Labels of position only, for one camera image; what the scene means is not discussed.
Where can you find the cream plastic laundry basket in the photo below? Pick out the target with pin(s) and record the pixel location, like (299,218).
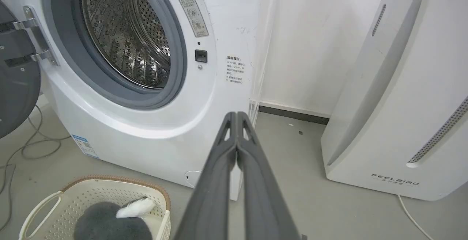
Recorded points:
(84,196)

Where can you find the white front-load washing machine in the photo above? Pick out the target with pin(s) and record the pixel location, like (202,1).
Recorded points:
(153,130)

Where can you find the dark washing machine door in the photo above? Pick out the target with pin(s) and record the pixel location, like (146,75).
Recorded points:
(16,75)

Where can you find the grey and white plush toy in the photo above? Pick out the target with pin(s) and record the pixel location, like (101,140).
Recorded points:
(109,221)

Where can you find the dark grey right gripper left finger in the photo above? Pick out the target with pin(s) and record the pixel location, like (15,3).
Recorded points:
(210,196)

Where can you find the white Feelbird air purifier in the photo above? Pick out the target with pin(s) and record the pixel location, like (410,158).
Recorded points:
(402,105)

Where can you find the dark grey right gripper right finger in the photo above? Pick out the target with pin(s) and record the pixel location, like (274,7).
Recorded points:
(263,196)

